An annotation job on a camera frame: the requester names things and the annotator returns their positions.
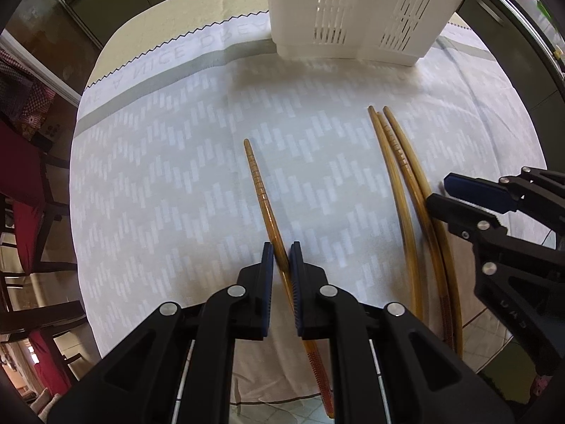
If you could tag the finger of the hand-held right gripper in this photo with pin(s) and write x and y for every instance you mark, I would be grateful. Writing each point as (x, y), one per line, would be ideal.
(476, 192)
(459, 216)

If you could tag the brown wooden chopstick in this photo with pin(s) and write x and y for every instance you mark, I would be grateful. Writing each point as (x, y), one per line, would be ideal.
(435, 251)
(406, 150)
(397, 194)

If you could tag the checkered apron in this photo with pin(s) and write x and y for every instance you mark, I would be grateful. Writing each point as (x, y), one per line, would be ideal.
(22, 92)

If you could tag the white plastic utensil holder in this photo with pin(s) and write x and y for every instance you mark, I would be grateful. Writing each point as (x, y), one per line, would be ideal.
(353, 4)

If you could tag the black kitchen countertop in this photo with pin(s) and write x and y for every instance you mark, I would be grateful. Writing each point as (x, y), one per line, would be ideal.
(536, 17)

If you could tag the red cushioned wooden chair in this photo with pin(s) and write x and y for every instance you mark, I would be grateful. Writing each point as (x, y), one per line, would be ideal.
(48, 349)
(26, 194)

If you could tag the patterned white tablecloth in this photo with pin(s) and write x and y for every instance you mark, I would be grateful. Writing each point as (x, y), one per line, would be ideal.
(176, 163)

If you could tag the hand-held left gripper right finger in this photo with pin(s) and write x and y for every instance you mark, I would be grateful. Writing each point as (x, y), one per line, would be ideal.
(295, 282)

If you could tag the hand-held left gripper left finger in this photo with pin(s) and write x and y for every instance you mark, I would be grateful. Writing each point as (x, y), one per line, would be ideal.
(267, 269)

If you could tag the brown chopstick with red end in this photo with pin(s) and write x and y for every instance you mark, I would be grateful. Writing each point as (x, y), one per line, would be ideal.
(260, 185)

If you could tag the sliding glass door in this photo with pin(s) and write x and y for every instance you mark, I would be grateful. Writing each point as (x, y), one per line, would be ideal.
(39, 17)

